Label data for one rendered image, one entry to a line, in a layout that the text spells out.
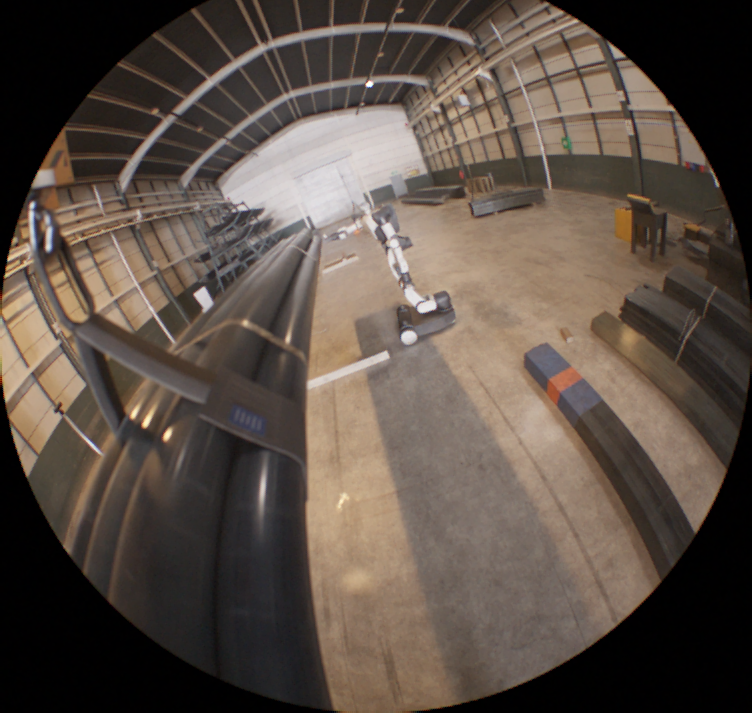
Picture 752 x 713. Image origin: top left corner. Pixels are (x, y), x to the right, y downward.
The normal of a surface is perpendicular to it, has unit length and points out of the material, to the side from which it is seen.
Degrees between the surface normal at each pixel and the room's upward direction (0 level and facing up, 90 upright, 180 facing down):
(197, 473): 71
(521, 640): 0
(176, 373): 52
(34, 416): 90
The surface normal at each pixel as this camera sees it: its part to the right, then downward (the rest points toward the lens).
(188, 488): 0.68, -0.69
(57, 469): 0.93, -0.37
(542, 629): -0.34, -0.78
